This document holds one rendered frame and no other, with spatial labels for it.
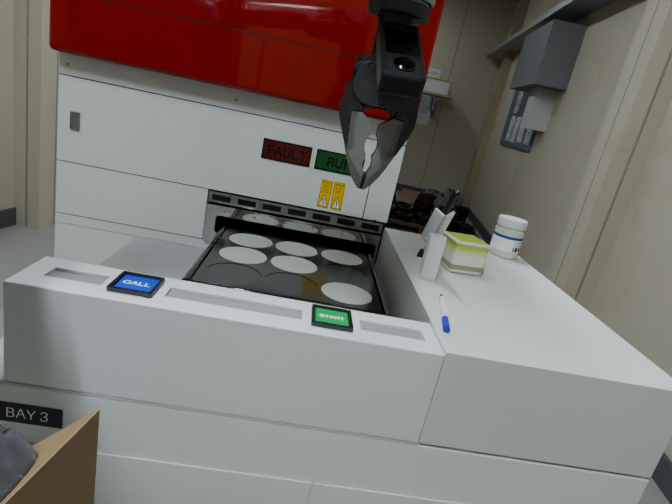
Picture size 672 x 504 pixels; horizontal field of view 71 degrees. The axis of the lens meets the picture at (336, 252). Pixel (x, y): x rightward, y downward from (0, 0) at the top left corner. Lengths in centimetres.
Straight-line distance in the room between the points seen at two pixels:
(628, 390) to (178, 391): 60
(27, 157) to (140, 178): 256
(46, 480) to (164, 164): 95
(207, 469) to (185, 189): 71
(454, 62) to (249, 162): 747
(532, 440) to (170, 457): 50
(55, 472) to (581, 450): 65
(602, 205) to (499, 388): 257
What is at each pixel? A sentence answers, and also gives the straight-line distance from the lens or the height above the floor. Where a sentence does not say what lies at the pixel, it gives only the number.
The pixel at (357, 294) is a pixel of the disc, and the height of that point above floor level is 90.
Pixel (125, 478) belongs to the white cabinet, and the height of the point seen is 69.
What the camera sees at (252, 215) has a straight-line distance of 119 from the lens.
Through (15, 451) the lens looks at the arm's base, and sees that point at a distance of 37.
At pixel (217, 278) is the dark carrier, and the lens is 88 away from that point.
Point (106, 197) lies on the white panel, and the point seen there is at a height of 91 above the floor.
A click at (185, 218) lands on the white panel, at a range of 124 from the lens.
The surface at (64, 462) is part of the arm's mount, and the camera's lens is 38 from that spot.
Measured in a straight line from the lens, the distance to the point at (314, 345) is 61.
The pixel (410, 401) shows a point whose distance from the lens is 67.
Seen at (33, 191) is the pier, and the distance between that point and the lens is 380.
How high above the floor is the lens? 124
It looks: 17 degrees down
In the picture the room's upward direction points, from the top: 12 degrees clockwise
